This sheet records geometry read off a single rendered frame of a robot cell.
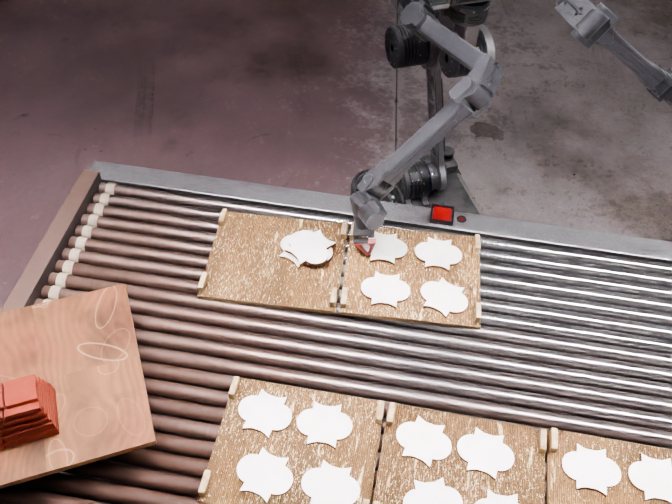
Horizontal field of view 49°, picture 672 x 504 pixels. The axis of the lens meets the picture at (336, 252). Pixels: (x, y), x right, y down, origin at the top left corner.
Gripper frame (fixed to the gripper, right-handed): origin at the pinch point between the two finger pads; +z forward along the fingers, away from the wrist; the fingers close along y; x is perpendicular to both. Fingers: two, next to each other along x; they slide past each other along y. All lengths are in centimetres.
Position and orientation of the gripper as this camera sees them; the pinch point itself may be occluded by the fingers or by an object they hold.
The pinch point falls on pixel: (368, 244)
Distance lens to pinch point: 229.0
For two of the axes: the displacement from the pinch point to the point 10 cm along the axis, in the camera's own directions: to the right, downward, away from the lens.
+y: 1.1, -7.2, 6.8
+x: -9.8, 0.4, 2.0
